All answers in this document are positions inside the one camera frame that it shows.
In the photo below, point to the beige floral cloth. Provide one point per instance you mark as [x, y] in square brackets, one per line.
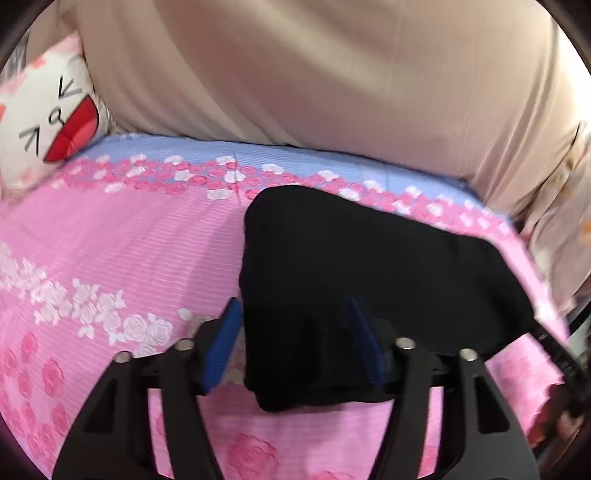
[563, 221]

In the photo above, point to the pink floral bedsheet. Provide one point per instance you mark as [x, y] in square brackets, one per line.
[115, 240]

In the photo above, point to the beige curtain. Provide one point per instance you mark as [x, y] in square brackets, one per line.
[323, 69]

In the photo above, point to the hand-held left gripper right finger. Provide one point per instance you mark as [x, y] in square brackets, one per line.
[367, 341]

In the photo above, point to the cartoon cat face pillow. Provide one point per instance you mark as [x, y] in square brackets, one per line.
[37, 106]

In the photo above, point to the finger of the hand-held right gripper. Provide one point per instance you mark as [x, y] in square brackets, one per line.
[561, 360]

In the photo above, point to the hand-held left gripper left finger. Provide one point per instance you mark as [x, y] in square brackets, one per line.
[224, 350]

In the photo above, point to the black pants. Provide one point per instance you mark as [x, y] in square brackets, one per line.
[346, 258]

